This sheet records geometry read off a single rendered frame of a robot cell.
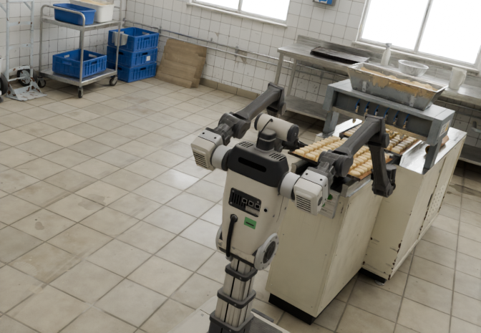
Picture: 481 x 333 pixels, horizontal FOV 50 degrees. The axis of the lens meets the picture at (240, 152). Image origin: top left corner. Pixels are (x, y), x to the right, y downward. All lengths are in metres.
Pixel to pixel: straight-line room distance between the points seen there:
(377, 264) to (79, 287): 1.83
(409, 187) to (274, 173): 1.56
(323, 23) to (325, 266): 4.23
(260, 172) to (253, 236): 0.26
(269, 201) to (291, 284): 1.16
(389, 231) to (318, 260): 0.71
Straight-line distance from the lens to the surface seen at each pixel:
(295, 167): 2.68
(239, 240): 2.01
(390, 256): 3.47
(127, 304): 3.00
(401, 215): 3.34
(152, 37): 7.18
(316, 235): 2.79
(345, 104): 3.38
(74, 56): 6.69
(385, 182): 2.51
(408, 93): 3.20
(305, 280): 2.94
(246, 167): 1.89
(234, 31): 7.01
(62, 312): 2.95
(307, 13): 6.65
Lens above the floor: 1.90
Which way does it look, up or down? 22 degrees down
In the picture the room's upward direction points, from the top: 10 degrees clockwise
